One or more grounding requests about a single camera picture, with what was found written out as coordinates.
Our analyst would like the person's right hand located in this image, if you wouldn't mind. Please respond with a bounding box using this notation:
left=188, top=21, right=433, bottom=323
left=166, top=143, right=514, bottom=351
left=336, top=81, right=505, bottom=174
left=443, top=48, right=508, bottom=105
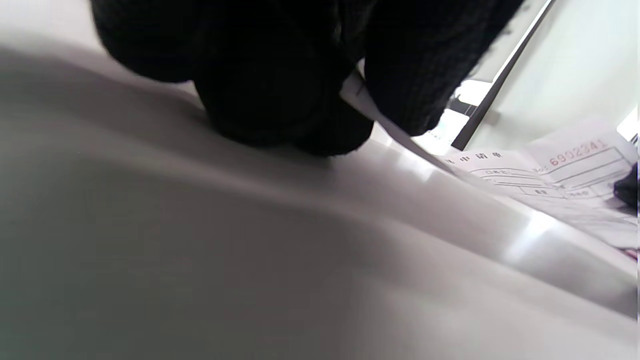
left=614, top=162, right=640, bottom=211

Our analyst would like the person's left hand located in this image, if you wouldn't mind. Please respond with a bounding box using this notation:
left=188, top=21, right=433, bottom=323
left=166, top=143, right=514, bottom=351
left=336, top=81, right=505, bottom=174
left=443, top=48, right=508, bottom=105
left=90, top=0, right=526, bottom=157

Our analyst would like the white paper invoice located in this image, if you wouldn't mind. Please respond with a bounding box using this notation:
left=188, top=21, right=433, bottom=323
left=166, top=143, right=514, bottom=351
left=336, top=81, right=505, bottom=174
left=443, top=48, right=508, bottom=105
left=340, top=70, right=640, bottom=251

